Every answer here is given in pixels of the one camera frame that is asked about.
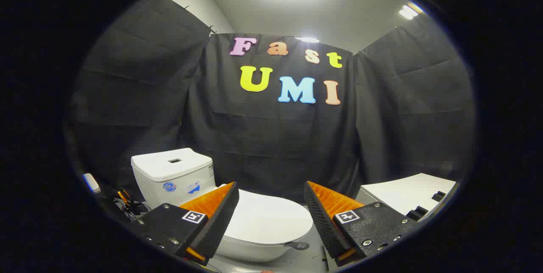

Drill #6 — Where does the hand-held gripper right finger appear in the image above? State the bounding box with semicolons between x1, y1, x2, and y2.
304;180;420;267

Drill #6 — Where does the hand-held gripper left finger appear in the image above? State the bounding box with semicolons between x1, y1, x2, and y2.
136;181;240;266

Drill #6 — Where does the white toilet lid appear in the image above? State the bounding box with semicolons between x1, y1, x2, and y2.
220;185;314;245

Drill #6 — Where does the white ceramic toilet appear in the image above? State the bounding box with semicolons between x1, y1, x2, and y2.
131;148;310;263

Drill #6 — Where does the white stepped cabinet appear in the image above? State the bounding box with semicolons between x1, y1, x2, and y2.
360;173;457;222

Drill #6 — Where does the black backdrop cloth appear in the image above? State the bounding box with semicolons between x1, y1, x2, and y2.
70;0;476;205

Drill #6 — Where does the white rounded object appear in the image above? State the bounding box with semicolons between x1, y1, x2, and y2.
82;173;102;194

